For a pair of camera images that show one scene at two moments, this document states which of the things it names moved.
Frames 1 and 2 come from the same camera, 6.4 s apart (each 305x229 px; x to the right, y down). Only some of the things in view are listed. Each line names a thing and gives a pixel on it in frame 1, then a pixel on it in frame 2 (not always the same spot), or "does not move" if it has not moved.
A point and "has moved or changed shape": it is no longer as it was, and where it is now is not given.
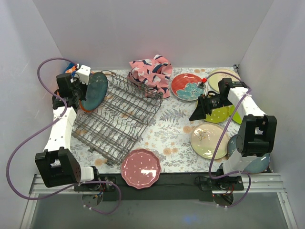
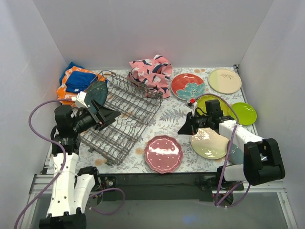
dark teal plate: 96,90 has moved or changed shape
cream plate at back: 214,79 does not move
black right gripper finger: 199,112 -> 187,129
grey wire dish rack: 113,127 does not move
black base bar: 193,187 does not move
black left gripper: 79,91 -> 96,117
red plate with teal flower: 185,86 does not move
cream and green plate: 205,138 does not move
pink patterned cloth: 152,75 does not move
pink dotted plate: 141,168 -> 163,153
